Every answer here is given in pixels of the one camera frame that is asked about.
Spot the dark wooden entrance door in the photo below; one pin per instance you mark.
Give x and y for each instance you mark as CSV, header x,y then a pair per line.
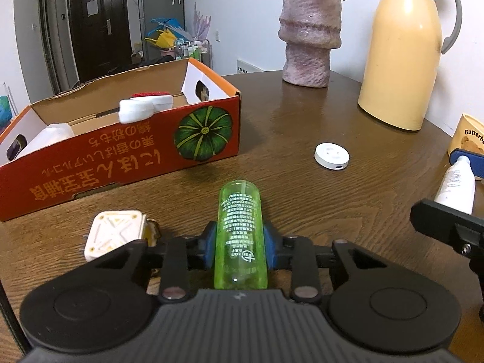
x,y
100,26

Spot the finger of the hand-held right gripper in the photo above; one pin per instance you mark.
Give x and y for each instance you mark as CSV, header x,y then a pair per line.
x,y
435,215
478,166

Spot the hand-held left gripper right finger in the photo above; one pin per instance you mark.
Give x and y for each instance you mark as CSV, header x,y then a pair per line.
x,y
270,245

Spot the pink textured vase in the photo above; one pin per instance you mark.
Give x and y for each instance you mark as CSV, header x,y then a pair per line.
x,y
308,34

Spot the yellow cookie canister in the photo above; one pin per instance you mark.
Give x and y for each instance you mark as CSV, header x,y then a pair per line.
x,y
469,128

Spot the cream thermos jug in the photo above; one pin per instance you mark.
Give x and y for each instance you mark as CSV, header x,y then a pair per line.
x,y
408,56

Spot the white round device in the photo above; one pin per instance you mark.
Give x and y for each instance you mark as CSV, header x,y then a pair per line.
x,y
332,155

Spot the red-topped white container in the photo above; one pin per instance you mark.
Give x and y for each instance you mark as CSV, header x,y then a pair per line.
x,y
151,93

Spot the white plastic bottle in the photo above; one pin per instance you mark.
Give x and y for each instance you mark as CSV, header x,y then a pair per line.
x,y
47,138

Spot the blue and yellow bag pile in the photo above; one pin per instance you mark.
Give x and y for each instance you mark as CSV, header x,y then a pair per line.
x,y
162,32

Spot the pink bin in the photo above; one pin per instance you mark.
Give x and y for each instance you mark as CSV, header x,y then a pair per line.
x,y
167,53

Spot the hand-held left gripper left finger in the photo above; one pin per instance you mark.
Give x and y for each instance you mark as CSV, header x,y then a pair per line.
x,y
210,245

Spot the glass interior door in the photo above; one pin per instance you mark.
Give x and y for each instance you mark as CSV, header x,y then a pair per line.
x,y
53,37

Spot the white tube bottle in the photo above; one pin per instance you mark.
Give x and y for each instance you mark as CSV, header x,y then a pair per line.
x,y
455,189

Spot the green translucent bottle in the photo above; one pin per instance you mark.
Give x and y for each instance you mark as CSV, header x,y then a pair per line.
x,y
240,230

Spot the cream square device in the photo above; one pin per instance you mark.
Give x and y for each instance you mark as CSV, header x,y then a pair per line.
x,y
113,234

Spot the rolling cart with bottles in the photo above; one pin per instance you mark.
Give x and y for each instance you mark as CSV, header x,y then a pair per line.
x,y
194,51

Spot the orange cardboard box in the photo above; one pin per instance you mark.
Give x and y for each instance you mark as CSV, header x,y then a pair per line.
x,y
113,162

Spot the purple feather decoration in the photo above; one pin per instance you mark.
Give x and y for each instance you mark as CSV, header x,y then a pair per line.
x,y
200,22

